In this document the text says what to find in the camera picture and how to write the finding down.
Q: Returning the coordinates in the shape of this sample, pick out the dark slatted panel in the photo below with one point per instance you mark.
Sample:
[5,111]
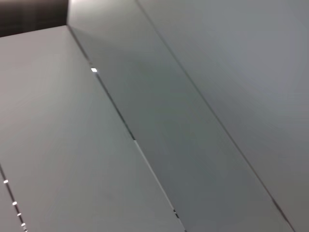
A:
[29,14]

